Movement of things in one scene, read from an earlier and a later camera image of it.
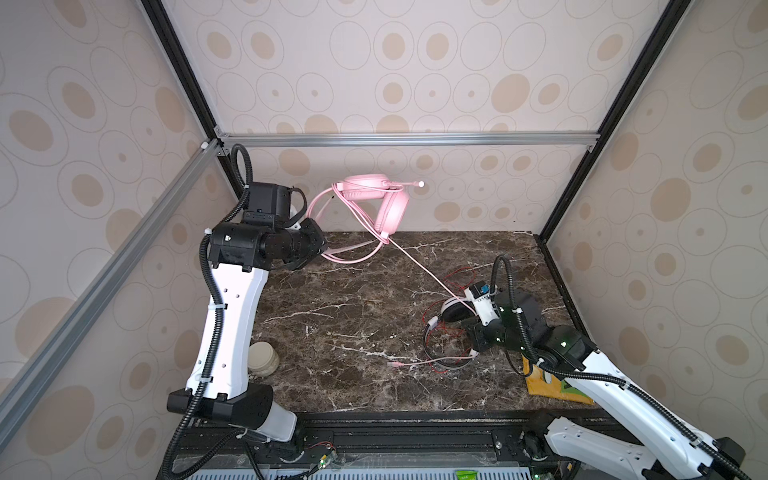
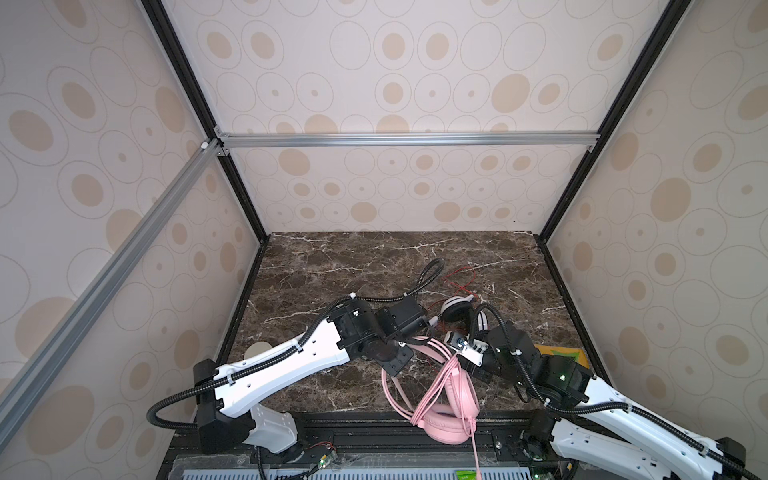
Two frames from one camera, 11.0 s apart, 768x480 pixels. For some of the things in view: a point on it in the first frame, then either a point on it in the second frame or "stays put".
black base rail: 388,445 stays put
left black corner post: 164,22 stays put
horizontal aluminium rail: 407,141 stays put
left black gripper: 318,243 to 398,363
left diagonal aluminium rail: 41,368 stays put
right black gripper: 473,327 to 471,369
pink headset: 394,201 to 448,411
